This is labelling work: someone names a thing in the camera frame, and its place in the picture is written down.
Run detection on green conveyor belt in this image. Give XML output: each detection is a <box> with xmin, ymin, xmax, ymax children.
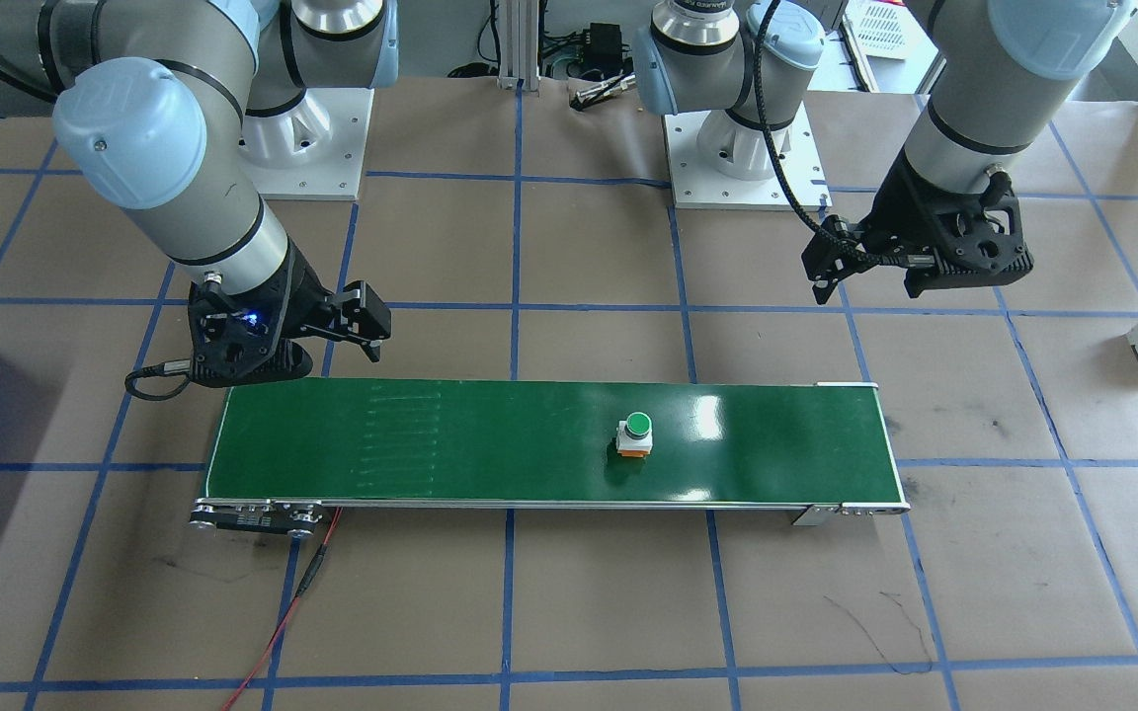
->
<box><xmin>189</xmin><ymin>378</ymin><xmax>912</xmax><ymax>540</ymax></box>

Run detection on silver metal tool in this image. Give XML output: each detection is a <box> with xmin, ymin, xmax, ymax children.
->
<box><xmin>572</xmin><ymin>77</ymin><xmax>641</xmax><ymax>112</ymax></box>

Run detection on red and black wire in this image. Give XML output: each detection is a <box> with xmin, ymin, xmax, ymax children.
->
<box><xmin>221</xmin><ymin>507</ymin><xmax>344</xmax><ymax>711</ymax></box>

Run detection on white perforated basket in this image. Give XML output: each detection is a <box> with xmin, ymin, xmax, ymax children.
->
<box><xmin>844</xmin><ymin>0</ymin><xmax>917</xmax><ymax>63</ymax></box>

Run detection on black adapter with cables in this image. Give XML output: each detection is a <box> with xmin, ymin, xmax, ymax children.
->
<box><xmin>579</xmin><ymin>23</ymin><xmax>627</xmax><ymax>73</ymax></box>

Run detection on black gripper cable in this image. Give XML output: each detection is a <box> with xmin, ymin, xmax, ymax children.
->
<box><xmin>123</xmin><ymin>360</ymin><xmax>198</xmax><ymax>403</ymax></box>

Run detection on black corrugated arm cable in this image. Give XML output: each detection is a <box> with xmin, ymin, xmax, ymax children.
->
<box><xmin>747</xmin><ymin>0</ymin><xmax>892</xmax><ymax>274</ymax></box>

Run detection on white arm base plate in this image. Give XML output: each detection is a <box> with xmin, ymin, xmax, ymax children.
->
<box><xmin>663</xmin><ymin>104</ymin><xmax>833</xmax><ymax>210</ymax></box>
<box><xmin>238</xmin><ymin>87</ymin><xmax>375</xmax><ymax>202</ymax></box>

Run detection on green push button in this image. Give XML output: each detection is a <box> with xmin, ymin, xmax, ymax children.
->
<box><xmin>614</xmin><ymin>411</ymin><xmax>657</xmax><ymax>463</ymax></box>

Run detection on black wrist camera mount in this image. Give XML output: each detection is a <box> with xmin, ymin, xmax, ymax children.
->
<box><xmin>903</xmin><ymin>193</ymin><xmax>1036</xmax><ymax>299</ymax></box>
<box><xmin>187</xmin><ymin>279</ymin><xmax>315</xmax><ymax>387</ymax></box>

